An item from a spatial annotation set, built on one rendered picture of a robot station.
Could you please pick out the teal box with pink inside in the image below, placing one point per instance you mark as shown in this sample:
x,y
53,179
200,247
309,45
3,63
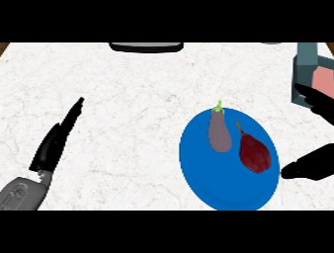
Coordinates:
x,y
319,74

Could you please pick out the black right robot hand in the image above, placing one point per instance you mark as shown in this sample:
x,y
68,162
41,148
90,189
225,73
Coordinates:
x,y
331,131

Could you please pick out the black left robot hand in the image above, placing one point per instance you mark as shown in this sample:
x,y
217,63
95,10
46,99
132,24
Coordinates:
x,y
55,145

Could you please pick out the dark red vegetable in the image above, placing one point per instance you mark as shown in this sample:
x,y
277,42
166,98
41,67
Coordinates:
x,y
254,153

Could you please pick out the blue plate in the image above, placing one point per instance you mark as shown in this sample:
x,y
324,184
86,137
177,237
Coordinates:
x,y
229,161

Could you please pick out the purple eggplant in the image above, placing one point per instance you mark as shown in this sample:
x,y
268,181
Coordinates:
x,y
219,133

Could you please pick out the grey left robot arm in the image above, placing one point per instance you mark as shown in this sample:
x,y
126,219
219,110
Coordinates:
x,y
21,194

